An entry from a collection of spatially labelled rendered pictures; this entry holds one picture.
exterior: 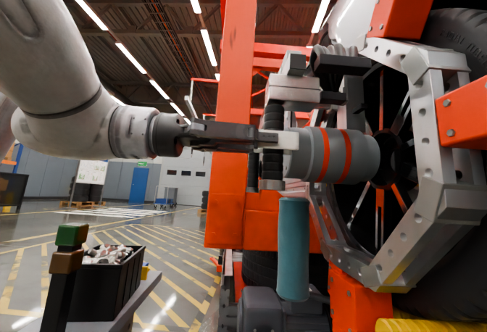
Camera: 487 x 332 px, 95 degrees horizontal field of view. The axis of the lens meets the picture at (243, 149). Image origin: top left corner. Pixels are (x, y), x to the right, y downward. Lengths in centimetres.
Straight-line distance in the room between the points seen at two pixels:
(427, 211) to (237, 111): 82
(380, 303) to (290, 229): 23
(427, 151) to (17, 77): 51
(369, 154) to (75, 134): 56
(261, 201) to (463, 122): 77
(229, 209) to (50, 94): 76
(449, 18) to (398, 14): 8
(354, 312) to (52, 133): 61
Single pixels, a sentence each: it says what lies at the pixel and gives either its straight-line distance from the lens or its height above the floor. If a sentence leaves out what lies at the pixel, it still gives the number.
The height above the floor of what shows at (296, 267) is 56.
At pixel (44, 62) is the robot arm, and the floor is 86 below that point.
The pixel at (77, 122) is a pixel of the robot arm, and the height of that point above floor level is 82.
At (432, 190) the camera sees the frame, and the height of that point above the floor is 76.
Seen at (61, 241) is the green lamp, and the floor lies 63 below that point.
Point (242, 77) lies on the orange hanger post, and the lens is 112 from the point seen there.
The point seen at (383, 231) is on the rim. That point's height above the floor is 67.
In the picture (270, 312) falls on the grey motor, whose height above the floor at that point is 39.
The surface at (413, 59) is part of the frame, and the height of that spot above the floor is 96.
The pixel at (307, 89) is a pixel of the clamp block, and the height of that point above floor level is 92.
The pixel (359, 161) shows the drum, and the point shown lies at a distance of 56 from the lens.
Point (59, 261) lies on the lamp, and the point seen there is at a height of 59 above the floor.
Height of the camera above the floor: 74
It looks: 12 degrees up
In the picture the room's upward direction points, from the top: 4 degrees clockwise
